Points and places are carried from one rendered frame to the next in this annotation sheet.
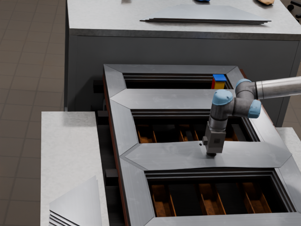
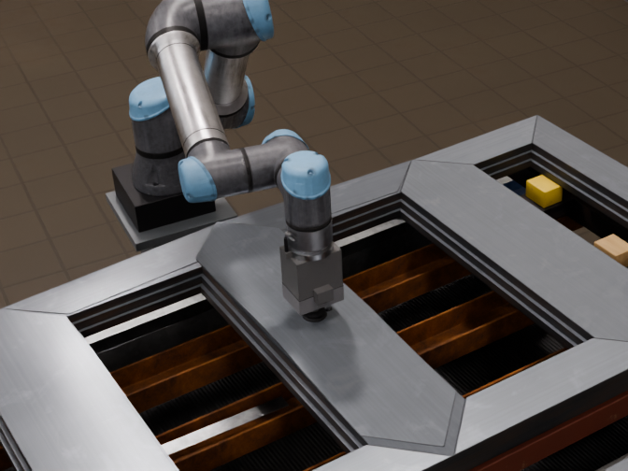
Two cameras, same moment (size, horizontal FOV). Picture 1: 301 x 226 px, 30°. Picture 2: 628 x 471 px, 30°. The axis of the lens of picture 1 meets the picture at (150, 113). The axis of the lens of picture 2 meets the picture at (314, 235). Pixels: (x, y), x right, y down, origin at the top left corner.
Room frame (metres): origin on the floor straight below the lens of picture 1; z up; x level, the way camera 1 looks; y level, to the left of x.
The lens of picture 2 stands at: (2.36, 1.25, 2.10)
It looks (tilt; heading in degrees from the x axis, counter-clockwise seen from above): 34 degrees down; 254
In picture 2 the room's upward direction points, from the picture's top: 4 degrees counter-clockwise
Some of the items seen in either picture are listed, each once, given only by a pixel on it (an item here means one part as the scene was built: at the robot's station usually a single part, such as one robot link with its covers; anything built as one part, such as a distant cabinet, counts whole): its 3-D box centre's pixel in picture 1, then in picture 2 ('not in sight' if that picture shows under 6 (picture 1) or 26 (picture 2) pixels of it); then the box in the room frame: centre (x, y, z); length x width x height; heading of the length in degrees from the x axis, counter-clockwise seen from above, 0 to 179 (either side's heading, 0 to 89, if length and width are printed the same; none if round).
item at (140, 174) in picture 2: not in sight; (164, 159); (2.03, -1.03, 0.80); 0.15 x 0.15 x 0.10
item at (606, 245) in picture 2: not in sight; (613, 252); (1.29, -0.34, 0.79); 0.06 x 0.05 x 0.04; 103
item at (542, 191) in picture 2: not in sight; (544, 191); (1.31, -0.59, 0.79); 0.06 x 0.05 x 0.04; 103
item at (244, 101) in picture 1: (246, 106); (279, 163); (1.93, -0.38, 1.12); 0.11 x 0.11 x 0.08; 88
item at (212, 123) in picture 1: (217, 119); (307, 232); (1.92, -0.28, 1.04); 0.08 x 0.08 x 0.05
